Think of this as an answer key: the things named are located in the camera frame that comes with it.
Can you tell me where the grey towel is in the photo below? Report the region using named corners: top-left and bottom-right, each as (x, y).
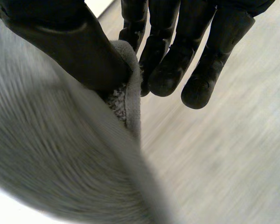
top-left (0, 4), bottom-right (173, 224)

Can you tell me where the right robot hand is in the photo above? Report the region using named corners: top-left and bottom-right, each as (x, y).
top-left (0, 0), bottom-right (276, 110)

